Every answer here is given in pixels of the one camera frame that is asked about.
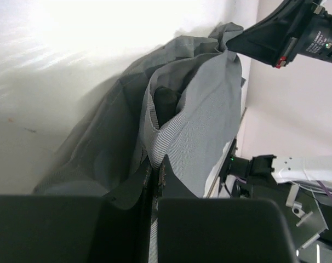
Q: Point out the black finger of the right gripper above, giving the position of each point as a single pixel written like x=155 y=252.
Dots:
x=273 y=39

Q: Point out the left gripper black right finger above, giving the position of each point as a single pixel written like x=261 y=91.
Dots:
x=192 y=229

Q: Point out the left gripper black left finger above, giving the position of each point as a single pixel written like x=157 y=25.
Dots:
x=49 y=228

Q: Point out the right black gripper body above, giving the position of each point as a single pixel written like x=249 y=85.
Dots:
x=316 y=39

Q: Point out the grey pleated skirt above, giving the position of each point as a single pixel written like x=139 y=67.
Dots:
x=181 y=101

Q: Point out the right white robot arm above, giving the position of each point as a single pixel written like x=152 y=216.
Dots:
x=312 y=173

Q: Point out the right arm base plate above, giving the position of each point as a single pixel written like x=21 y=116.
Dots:
x=310 y=224

